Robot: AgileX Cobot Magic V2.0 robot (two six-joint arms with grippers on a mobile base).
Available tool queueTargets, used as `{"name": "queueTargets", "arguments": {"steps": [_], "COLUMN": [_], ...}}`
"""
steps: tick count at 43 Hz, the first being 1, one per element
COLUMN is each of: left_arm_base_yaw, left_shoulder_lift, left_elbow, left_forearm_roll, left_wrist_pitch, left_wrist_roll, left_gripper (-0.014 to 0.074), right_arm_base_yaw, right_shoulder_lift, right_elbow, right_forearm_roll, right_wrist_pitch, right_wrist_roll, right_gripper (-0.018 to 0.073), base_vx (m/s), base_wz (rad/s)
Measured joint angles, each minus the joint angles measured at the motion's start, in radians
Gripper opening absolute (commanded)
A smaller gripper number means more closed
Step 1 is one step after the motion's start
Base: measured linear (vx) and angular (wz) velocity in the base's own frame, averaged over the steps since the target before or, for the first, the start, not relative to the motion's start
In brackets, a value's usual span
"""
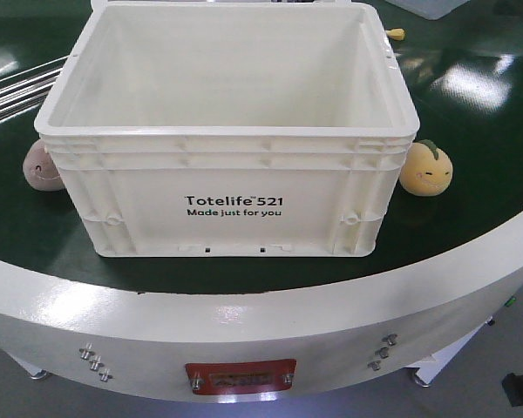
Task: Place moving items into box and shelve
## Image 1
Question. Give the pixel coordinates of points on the white plastic Totelife tote box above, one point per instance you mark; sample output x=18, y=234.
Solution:
x=195, y=129

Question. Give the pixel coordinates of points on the yellow smiling plush with leaf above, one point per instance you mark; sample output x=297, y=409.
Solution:
x=427, y=170

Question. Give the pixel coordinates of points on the pink-grey smiling plush toy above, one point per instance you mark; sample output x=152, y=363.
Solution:
x=40, y=171

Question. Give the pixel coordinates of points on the white curved conveyor table rim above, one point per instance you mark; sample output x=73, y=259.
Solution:
x=139, y=344

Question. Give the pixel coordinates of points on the red nameplate on rim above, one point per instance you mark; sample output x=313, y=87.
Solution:
x=241, y=377

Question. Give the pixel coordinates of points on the small yellow object on belt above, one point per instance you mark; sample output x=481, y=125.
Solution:
x=397, y=34

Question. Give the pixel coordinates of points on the chrome roller rods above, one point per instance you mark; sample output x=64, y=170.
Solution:
x=26, y=89

